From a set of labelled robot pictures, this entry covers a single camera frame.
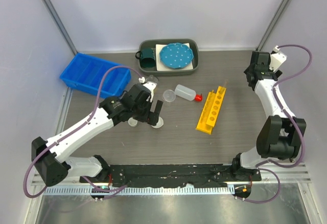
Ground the clear glass test tube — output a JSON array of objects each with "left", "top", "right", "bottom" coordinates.
[{"left": 222, "top": 80, "right": 228, "bottom": 92}]

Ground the yellow test tube rack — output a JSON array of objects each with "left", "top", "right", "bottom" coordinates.
[{"left": 196, "top": 86, "right": 226, "bottom": 135}]

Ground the blue plastic divided bin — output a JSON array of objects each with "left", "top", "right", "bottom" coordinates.
[{"left": 60, "top": 53, "right": 131, "bottom": 98}]

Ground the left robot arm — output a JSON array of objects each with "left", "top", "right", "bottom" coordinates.
[{"left": 32, "top": 81, "right": 163, "bottom": 187}]

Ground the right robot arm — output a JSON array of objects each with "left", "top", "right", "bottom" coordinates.
[{"left": 230, "top": 48, "right": 307, "bottom": 181}]

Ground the white evaporating dish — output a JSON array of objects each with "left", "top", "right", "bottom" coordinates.
[{"left": 152, "top": 117, "right": 164, "bottom": 129}]

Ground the clear round glass flask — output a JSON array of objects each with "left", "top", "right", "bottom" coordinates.
[{"left": 146, "top": 75, "right": 159, "bottom": 85}]

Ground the clear plastic beaker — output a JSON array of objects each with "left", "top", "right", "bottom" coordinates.
[{"left": 162, "top": 89, "right": 176, "bottom": 103}]

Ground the white squeeze bottle red cap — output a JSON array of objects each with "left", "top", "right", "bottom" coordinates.
[{"left": 174, "top": 84, "right": 203, "bottom": 102}]

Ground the white square paper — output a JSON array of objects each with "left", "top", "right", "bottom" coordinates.
[{"left": 155, "top": 39, "right": 198, "bottom": 72}]

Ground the dark green mug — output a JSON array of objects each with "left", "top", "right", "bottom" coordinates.
[{"left": 135, "top": 48, "right": 156, "bottom": 68}]

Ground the blue dotted plate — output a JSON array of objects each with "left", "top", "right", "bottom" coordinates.
[{"left": 159, "top": 42, "right": 194, "bottom": 71}]

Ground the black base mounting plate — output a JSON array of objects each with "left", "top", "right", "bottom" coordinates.
[{"left": 90, "top": 164, "right": 262, "bottom": 188}]

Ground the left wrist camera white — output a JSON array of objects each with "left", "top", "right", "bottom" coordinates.
[{"left": 138, "top": 77, "right": 157, "bottom": 102}]

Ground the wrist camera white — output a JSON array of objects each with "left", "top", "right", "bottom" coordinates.
[
  {"left": 269, "top": 45, "right": 287, "bottom": 72},
  {"left": 138, "top": 77, "right": 157, "bottom": 102}
]

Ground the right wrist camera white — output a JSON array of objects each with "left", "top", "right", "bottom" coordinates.
[{"left": 269, "top": 45, "right": 287, "bottom": 72}]

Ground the white slotted cable duct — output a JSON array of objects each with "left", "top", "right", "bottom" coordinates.
[{"left": 44, "top": 184, "right": 235, "bottom": 196}]

